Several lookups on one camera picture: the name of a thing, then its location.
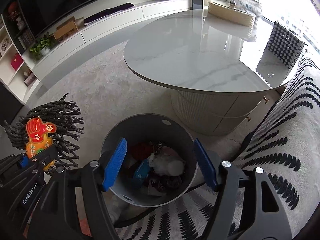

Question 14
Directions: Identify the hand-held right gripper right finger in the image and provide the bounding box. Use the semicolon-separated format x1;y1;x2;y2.
193;137;293;240

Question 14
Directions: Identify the blue milk drink carton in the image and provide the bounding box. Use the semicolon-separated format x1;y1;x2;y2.
132;159;152;188

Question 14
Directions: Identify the white crumpled tissue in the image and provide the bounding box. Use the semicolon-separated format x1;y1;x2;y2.
147;154;187;177

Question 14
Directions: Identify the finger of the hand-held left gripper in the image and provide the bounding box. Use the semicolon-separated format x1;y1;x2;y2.
30;145;59;174
0;154;28;173

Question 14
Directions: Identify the wall bookshelf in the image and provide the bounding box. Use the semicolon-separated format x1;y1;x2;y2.
0;0;48;105

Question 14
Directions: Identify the oval marble coffee table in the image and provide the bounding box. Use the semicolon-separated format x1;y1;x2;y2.
123;9;307;137

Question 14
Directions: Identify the grey round trash bin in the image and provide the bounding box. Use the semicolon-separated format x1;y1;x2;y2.
99;114;198;207

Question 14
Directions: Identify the black white studded box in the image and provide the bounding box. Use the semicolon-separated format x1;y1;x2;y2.
265;20;307;69

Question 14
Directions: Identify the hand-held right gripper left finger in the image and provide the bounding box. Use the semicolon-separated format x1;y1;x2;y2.
26;137;128;240

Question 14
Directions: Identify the clear plastic container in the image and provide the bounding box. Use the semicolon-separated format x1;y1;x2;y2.
236;0;264;18

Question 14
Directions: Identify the purple cloth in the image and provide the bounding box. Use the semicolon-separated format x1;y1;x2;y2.
84;2;135;27

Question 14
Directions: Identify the cardboard box on bench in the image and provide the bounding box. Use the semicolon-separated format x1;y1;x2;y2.
53;17;78;40

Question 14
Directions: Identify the cream ribbed round box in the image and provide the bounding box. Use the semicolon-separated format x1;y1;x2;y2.
207;0;257;27

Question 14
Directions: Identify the red crumpled packet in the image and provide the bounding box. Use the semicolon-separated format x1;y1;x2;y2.
131;142;153;161

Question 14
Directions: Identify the red gift box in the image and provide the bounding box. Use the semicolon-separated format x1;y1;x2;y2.
10;53;24;71

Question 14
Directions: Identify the white low media cabinet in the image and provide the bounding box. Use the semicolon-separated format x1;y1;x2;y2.
22;0;192;90

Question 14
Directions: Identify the orange ornament with dark fringe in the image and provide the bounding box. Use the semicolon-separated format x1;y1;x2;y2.
2;93;85;175

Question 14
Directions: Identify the potted green houseplant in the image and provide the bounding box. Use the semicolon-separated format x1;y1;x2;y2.
29;32;55;60

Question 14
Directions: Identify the red shelf decoration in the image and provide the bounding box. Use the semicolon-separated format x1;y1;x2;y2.
7;2;20;21

